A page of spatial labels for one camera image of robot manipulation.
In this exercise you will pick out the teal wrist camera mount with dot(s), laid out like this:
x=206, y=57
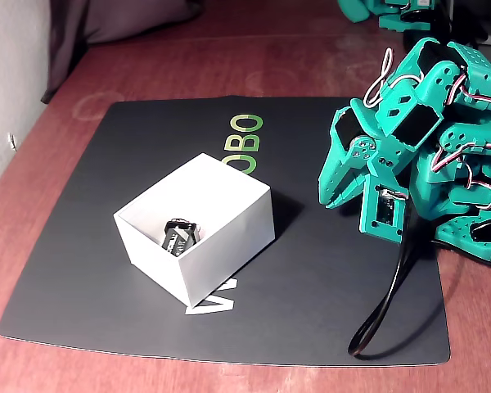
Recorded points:
x=368, y=229

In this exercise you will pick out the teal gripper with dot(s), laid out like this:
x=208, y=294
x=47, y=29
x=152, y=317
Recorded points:
x=346, y=165

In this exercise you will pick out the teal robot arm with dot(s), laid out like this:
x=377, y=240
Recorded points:
x=442, y=180

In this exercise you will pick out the dark grey cloth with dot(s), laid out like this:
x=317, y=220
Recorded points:
x=106, y=20

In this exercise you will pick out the black WOWROBO printed mat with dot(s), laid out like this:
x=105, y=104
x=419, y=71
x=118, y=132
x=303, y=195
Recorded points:
x=311, y=266

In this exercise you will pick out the white open cardboard box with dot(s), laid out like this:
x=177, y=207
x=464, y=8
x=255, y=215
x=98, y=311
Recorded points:
x=229, y=237

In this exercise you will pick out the teal background robot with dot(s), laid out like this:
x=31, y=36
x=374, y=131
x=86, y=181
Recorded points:
x=401, y=22

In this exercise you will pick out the black Procell battery pack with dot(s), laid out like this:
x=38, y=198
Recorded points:
x=178, y=237

